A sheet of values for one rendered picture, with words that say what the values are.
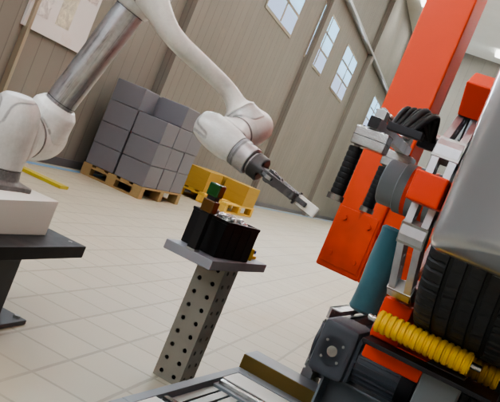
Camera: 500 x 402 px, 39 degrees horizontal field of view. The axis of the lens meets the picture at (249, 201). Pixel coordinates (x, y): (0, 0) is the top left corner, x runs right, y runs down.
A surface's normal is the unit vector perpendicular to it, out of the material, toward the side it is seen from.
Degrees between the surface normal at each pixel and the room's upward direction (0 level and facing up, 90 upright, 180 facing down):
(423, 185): 90
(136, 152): 90
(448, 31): 90
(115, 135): 90
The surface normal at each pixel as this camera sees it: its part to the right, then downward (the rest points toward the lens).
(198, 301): -0.39, -0.11
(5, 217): 0.88, 0.38
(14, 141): 0.63, 0.28
